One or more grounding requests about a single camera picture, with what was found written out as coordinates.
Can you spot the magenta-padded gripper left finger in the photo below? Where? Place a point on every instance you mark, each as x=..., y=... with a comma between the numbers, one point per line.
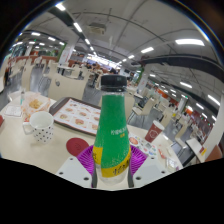
x=75, y=170

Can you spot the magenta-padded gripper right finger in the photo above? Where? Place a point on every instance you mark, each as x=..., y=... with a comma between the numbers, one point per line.
x=146, y=170

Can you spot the green drink bottle black cap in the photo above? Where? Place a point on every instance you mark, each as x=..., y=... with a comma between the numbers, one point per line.
x=111, y=140

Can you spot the flat round red coaster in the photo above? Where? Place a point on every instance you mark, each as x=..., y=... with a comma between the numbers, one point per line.
x=77, y=146

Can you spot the small clear plastic packet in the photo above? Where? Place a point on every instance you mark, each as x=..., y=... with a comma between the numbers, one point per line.
x=171, y=164

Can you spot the colourful printed flyer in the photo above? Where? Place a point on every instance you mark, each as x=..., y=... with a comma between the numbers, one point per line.
x=143, y=145

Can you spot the red paper cup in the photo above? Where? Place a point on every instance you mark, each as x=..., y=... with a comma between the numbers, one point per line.
x=154, y=132

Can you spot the white dotted mug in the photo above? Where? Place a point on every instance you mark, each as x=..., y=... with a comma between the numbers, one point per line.
x=41, y=128

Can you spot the dark food tray with liner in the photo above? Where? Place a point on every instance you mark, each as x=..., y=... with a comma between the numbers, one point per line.
x=75, y=115

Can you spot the group of beige chairs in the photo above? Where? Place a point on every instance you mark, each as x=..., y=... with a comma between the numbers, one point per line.
x=151, y=106

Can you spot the beige wooden chair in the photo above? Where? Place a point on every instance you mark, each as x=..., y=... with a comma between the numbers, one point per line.
x=68, y=87
x=130, y=106

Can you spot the clear food bag with snacks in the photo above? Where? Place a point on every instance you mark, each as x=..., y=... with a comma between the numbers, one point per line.
x=35, y=105

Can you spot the white printed card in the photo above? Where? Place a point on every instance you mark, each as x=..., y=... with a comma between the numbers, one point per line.
x=13, y=111

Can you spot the red paper packet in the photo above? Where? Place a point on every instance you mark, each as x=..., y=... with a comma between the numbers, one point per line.
x=1, y=120

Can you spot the small clear bottle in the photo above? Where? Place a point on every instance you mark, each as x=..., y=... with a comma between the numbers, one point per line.
x=22, y=97

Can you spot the group of ceiling lights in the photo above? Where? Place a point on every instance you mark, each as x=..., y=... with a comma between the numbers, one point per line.
x=189, y=42

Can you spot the ceiling air conditioner unit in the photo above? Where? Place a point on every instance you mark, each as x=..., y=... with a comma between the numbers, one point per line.
x=97, y=29

